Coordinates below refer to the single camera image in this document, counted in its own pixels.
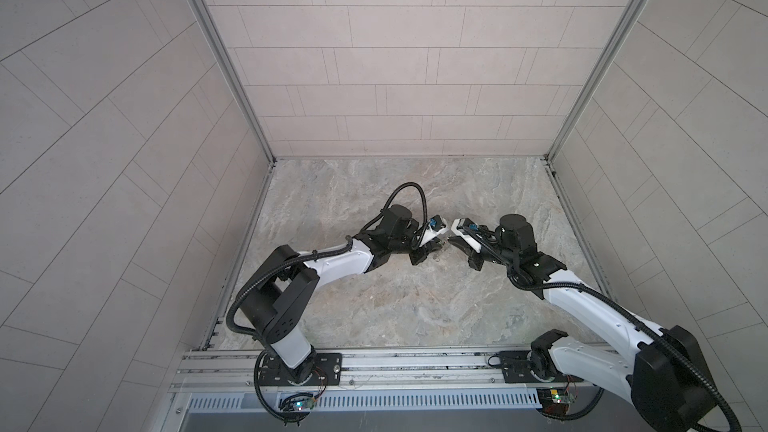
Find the perforated vent strip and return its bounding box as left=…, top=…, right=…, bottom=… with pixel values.
left=187, top=389, right=542, bottom=413

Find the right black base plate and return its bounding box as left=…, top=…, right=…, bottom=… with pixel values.
left=488, top=351, right=568, bottom=384

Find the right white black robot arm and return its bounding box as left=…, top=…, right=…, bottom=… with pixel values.
left=449, top=214, right=722, bottom=431

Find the right black corrugated cable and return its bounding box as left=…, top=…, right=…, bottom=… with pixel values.
left=464, top=224, right=744, bottom=432

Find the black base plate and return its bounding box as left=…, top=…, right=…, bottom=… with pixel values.
left=488, top=351, right=568, bottom=384
left=256, top=352, right=343, bottom=387

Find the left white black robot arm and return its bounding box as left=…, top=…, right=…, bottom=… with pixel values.
left=225, top=204, right=448, bottom=384

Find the right circuit board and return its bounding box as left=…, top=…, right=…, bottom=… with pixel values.
left=537, top=388, right=576, bottom=417

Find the circuit board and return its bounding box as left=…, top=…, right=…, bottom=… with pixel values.
left=279, top=393, right=317, bottom=413
left=537, top=388, right=576, bottom=417

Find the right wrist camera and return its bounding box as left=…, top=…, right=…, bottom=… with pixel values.
left=450, top=218, right=488, bottom=251

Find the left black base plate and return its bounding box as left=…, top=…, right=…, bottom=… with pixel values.
left=256, top=352, right=343, bottom=387

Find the left circuit board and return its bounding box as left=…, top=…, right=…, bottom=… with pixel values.
left=279, top=393, right=317, bottom=413

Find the aluminium mounting rail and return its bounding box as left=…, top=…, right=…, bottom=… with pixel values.
left=171, top=338, right=634, bottom=393

